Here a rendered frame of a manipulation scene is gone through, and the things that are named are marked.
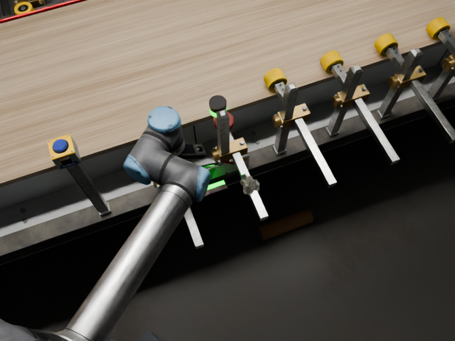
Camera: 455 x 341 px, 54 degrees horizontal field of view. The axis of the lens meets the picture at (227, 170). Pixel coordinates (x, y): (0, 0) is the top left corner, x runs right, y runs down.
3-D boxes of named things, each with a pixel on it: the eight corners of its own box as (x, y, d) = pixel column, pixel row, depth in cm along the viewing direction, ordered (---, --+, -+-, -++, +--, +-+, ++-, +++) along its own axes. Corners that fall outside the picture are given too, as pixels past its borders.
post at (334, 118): (334, 139, 197) (363, 70, 154) (327, 142, 196) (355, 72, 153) (331, 133, 198) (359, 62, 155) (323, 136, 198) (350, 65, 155)
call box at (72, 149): (82, 164, 137) (74, 152, 130) (59, 171, 136) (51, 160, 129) (77, 145, 140) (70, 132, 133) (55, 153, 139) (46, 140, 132)
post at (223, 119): (229, 177, 190) (229, 115, 147) (222, 180, 190) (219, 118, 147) (226, 170, 192) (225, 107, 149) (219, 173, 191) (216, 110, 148)
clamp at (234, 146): (247, 153, 175) (248, 147, 170) (215, 164, 173) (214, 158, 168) (242, 142, 177) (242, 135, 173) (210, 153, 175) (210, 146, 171)
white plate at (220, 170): (248, 166, 186) (250, 155, 177) (189, 187, 182) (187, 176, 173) (248, 166, 186) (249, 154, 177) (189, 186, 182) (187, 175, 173)
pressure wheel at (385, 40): (396, 39, 178) (378, 51, 180) (399, 48, 184) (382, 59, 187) (388, 28, 180) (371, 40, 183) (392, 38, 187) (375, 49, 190)
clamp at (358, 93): (367, 102, 173) (371, 94, 169) (336, 112, 171) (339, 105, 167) (359, 90, 176) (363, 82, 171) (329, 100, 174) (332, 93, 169)
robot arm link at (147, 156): (154, 179, 115) (176, 141, 120) (115, 162, 117) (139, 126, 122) (158, 193, 123) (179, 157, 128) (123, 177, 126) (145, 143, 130)
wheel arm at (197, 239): (204, 247, 162) (204, 243, 158) (196, 250, 162) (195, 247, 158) (168, 149, 180) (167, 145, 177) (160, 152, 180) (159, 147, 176)
